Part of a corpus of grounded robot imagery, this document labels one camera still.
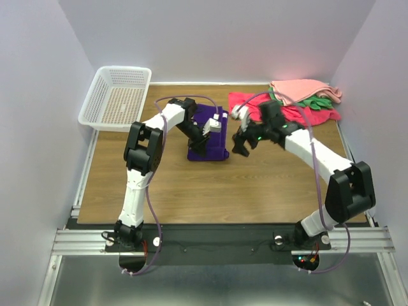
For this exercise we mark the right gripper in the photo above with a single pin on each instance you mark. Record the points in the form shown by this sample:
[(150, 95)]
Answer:
[(238, 139)]

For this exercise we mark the white plastic basket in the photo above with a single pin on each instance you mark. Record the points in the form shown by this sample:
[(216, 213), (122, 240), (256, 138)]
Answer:
[(115, 98)]

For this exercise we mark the aluminium frame rail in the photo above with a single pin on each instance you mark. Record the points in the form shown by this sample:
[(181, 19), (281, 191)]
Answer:
[(355, 240)]

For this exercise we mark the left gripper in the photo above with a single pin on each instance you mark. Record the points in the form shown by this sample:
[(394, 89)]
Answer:
[(198, 144)]

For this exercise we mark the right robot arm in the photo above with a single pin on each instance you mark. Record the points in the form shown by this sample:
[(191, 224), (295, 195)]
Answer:
[(350, 188)]

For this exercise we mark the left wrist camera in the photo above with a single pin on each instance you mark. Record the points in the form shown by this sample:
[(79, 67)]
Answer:
[(212, 126)]

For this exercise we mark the purple towel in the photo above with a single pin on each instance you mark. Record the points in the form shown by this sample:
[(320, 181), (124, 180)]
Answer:
[(216, 146)]

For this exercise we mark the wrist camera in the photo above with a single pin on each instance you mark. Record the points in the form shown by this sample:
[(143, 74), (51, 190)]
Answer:
[(212, 126), (241, 113)]

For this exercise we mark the salmon pink towel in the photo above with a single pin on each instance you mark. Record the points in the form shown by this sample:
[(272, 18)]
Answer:
[(317, 87)]

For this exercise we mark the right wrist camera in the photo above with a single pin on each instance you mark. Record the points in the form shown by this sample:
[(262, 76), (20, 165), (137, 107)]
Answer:
[(241, 113)]

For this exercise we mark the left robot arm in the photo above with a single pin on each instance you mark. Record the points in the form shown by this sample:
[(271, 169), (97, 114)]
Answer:
[(142, 154)]

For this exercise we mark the hot pink towel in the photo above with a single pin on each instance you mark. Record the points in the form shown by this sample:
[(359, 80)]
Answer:
[(291, 113)]

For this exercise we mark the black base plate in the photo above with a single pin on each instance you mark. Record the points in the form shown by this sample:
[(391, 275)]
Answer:
[(215, 244)]

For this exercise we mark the green towel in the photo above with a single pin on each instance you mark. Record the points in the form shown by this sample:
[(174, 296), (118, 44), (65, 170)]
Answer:
[(312, 102)]

